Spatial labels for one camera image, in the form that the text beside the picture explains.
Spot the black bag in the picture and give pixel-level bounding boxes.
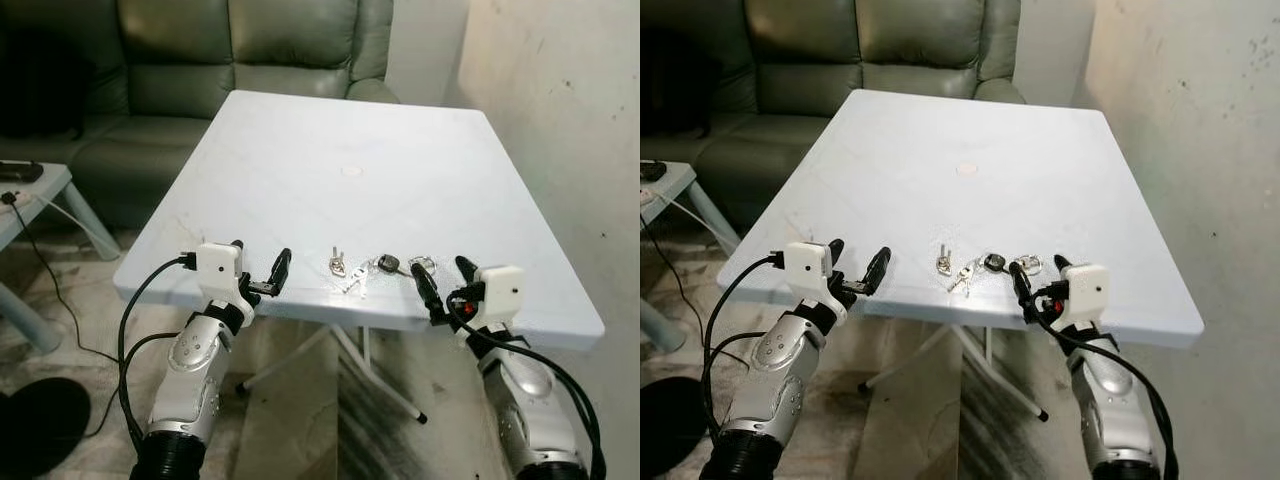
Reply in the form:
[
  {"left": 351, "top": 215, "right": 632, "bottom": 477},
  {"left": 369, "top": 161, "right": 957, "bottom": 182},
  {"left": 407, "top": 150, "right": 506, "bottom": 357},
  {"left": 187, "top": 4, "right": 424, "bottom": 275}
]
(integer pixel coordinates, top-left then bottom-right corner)
[
  {"left": 640, "top": 28, "right": 715, "bottom": 141},
  {"left": 0, "top": 28, "right": 103, "bottom": 139}
]

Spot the thin black floor cable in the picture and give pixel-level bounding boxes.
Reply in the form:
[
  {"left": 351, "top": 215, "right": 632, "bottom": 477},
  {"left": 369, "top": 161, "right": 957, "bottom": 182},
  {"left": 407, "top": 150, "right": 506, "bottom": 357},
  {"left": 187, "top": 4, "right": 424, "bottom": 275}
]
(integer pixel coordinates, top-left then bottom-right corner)
[
  {"left": 0, "top": 190, "right": 123, "bottom": 439},
  {"left": 640, "top": 212, "right": 723, "bottom": 363}
]

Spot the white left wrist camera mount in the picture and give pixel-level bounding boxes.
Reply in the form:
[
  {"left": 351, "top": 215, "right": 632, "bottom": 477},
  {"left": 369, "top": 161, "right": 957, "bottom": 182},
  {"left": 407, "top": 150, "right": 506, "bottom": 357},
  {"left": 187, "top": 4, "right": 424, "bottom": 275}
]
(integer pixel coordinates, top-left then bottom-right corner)
[
  {"left": 195, "top": 241, "right": 253, "bottom": 313},
  {"left": 784, "top": 240, "right": 839, "bottom": 313}
]

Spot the small white side table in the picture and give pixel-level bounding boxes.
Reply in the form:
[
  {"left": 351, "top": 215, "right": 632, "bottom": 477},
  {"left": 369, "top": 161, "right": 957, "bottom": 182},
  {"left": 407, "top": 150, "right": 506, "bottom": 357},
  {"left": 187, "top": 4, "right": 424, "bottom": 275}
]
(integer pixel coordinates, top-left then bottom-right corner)
[
  {"left": 0, "top": 162, "right": 123, "bottom": 354},
  {"left": 640, "top": 160, "right": 743, "bottom": 354}
]

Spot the white plastic folding table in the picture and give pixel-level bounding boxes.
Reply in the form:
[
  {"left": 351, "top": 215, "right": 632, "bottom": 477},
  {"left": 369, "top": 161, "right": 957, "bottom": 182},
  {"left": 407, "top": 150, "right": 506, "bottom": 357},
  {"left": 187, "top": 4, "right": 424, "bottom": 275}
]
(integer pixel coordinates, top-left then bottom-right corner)
[
  {"left": 112, "top": 89, "right": 607, "bottom": 425},
  {"left": 717, "top": 89, "right": 1205, "bottom": 423}
]

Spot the round black floor base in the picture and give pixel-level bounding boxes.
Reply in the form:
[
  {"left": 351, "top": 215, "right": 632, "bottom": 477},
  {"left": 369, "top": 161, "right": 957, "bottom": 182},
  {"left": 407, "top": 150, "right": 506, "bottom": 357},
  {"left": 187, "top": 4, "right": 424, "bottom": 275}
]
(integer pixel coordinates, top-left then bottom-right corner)
[
  {"left": 640, "top": 377, "right": 708, "bottom": 480},
  {"left": 0, "top": 377, "right": 92, "bottom": 478}
]

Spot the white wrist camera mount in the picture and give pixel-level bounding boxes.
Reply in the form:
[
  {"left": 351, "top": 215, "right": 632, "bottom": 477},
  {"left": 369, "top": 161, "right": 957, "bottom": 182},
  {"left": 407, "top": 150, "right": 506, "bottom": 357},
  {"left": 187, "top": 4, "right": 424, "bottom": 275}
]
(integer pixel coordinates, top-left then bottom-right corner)
[
  {"left": 462, "top": 265, "right": 527, "bottom": 349},
  {"left": 195, "top": 241, "right": 253, "bottom": 313},
  {"left": 1056, "top": 263, "right": 1112, "bottom": 339},
  {"left": 784, "top": 240, "right": 839, "bottom": 313}
]

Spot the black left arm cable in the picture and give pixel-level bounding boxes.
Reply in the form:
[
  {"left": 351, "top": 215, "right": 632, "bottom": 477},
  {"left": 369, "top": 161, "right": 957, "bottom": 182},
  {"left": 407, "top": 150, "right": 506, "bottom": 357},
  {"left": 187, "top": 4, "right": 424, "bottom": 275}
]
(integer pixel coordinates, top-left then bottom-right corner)
[
  {"left": 699, "top": 253, "right": 789, "bottom": 441},
  {"left": 116, "top": 254, "right": 199, "bottom": 451}
]

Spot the green leather sofa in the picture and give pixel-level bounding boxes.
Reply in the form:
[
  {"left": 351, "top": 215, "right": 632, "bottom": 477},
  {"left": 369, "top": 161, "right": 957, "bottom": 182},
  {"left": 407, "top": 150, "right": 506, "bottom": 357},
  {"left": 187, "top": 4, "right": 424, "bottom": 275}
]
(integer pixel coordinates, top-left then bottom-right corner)
[
  {"left": 640, "top": 0, "right": 1027, "bottom": 233},
  {"left": 0, "top": 0, "right": 402, "bottom": 233}
]

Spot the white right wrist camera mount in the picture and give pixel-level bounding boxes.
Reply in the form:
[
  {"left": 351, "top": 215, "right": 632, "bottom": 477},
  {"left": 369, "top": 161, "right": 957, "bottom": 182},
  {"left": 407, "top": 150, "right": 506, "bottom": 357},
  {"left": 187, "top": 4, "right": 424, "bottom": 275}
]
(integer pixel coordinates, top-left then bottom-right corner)
[
  {"left": 462, "top": 265, "right": 527, "bottom": 349},
  {"left": 1056, "top": 263, "right": 1112, "bottom": 339}
]

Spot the small silver key bunch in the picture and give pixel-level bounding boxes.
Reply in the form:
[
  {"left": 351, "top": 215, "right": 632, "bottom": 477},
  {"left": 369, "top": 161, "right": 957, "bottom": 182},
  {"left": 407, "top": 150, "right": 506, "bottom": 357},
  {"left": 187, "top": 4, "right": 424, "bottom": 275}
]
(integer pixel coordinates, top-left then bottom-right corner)
[
  {"left": 327, "top": 247, "right": 370, "bottom": 299},
  {"left": 935, "top": 244, "right": 978, "bottom": 297}
]

